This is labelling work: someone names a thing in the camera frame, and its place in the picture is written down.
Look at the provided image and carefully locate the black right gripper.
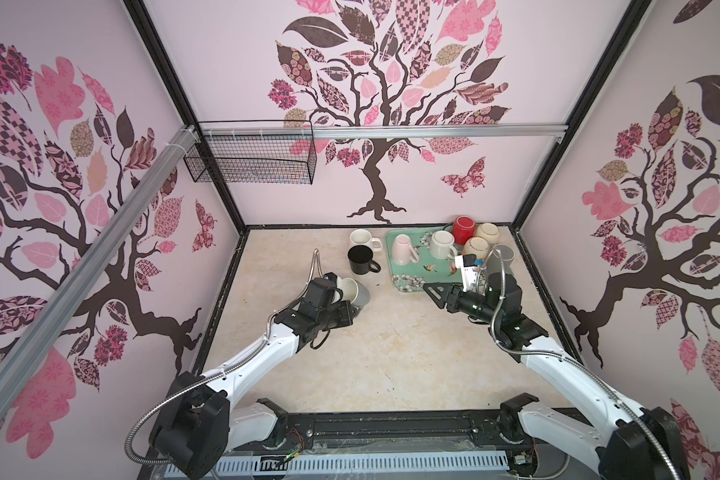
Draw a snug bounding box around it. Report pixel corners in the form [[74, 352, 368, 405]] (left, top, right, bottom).
[[422, 280, 500, 328]]

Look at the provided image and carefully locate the aluminium rail wall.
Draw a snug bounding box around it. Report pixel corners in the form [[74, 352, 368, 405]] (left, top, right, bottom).
[[201, 122, 568, 140], [0, 125, 198, 420]]

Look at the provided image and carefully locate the black right corner post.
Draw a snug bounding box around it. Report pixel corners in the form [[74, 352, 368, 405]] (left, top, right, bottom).
[[511, 0, 654, 232]]

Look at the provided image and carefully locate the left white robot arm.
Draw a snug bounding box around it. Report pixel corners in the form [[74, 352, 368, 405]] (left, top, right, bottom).
[[148, 273, 356, 479]]

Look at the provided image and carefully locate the red mug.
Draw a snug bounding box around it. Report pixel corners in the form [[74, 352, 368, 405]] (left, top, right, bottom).
[[451, 216, 477, 246]]

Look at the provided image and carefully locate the white mug with handle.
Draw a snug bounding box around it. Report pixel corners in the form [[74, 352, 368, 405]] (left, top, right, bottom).
[[429, 230, 458, 260]]

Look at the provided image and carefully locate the aluminium rail back wall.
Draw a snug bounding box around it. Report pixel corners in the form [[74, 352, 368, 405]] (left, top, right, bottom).
[[201, 122, 568, 140]]

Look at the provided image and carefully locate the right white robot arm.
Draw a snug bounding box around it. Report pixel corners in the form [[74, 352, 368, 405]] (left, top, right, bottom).
[[423, 273, 690, 479]]

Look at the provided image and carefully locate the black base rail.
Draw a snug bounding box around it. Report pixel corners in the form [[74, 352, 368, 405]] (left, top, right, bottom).
[[137, 407, 613, 480]]

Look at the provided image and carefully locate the mint green floral tray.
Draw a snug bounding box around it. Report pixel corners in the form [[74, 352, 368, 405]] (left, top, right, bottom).
[[384, 225, 463, 293]]

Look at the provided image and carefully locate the pale pink mug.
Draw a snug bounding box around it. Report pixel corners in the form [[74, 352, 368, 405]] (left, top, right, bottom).
[[390, 234, 420, 266]]

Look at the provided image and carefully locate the white slotted cable duct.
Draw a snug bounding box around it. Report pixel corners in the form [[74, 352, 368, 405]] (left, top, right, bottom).
[[205, 451, 510, 479]]

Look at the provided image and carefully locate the black and white mug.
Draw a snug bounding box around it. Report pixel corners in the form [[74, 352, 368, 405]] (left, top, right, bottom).
[[347, 245, 381, 275]]

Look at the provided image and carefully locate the aluminium rail left wall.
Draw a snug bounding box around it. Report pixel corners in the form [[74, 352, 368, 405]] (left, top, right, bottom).
[[0, 125, 198, 420]]

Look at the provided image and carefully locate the dark grey mug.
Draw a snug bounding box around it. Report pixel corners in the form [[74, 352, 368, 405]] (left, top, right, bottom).
[[486, 244, 515, 275]]

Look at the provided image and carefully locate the black corner frame post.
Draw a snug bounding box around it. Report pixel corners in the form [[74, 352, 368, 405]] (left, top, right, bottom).
[[123, 0, 248, 236]]

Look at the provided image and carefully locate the peach and cream mug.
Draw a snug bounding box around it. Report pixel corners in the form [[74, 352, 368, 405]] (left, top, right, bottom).
[[462, 236, 491, 261]]

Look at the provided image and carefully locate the black wire basket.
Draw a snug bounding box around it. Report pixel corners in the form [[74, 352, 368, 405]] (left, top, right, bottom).
[[184, 120, 317, 185]]

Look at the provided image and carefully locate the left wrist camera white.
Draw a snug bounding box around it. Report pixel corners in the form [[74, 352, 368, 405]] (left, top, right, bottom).
[[322, 272, 344, 303]]

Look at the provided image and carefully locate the cream mug back right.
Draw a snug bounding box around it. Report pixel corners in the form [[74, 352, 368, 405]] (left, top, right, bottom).
[[475, 223, 500, 246]]

